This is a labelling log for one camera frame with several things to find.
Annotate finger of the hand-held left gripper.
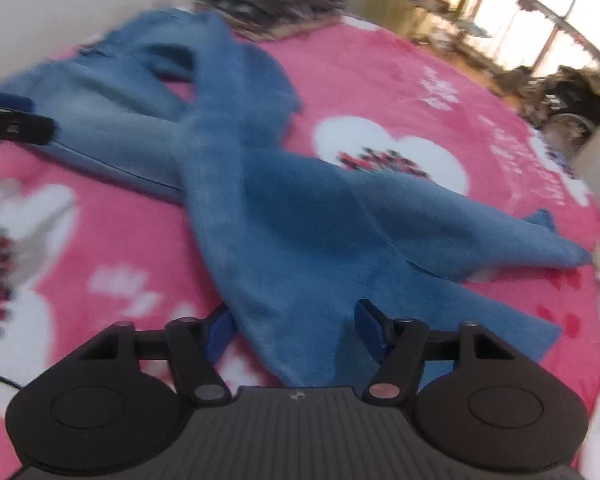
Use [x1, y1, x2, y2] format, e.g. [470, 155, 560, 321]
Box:
[0, 87, 57, 153]

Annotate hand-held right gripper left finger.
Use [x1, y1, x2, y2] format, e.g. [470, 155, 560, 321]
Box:
[80, 304, 234, 407]

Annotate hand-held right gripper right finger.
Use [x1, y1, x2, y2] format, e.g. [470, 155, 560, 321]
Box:
[354, 298, 519, 409]

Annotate stack of folded clothes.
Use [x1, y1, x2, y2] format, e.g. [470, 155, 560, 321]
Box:
[187, 0, 354, 44]

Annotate pink floral blanket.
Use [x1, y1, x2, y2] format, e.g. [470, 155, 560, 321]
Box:
[0, 10, 600, 480]

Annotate black wheelchair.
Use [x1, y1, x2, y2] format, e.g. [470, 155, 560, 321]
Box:
[522, 62, 600, 153]

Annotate cluttered table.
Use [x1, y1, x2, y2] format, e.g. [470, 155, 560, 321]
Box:
[402, 0, 498, 58]

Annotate barred window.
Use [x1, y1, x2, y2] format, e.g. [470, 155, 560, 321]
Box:
[480, 0, 600, 78]

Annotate black cable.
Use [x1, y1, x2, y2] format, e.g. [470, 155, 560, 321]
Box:
[0, 367, 26, 392]

